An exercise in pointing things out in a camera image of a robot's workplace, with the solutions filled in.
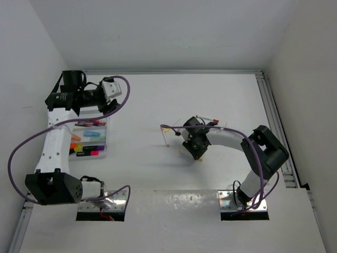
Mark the red capped pen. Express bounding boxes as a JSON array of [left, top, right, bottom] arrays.
[[92, 121, 106, 126]]

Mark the red white marker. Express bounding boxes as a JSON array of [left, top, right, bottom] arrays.
[[195, 115, 219, 123]]

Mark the red gel pen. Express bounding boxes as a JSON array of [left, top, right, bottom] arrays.
[[75, 124, 93, 128]]

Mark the pink white marker pen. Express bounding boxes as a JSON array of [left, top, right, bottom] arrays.
[[161, 127, 170, 147]]

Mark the blue gel pen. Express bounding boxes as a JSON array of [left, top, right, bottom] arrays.
[[76, 121, 93, 125]]

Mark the green eraser case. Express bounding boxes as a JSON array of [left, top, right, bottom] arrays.
[[90, 136, 106, 141]]

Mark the blue eraser case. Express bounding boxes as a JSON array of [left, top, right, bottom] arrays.
[[83, 131, 101, 137]]

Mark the orange eraser case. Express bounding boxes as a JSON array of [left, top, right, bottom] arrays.
[[71, 134, 81, 141]]

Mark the purple black highlighter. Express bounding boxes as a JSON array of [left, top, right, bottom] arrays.
[[82, 145, 105, 151]]

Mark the yellow black highlighter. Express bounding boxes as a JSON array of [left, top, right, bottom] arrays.
[[74, 144, 83, 152]]

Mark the pink black highlighter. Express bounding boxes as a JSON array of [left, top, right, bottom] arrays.
[[76, 151, 100, 157]]

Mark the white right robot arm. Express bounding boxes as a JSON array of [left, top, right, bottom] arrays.
[[180, 116, 289, 207]]

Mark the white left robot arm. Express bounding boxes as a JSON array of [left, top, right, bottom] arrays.
[[25, 70, 122, 206]]

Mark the white plastic organizer tray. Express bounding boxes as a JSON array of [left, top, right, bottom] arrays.
[[69, 118, 110, 161]]

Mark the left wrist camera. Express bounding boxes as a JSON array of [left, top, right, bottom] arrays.
[[102, 80, 122, 102]]

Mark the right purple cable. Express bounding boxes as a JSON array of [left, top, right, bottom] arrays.
[[160, 123, 280, 216]]

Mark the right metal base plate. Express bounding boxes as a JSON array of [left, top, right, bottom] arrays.
[[218, 190, 268, 212]]

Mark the metal base plate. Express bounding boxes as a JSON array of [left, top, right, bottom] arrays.
[[77, 190, 127, 212], [218, 190, 268, 212]]

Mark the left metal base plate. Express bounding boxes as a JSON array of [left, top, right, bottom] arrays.
[[77, 190, 127, 212]]

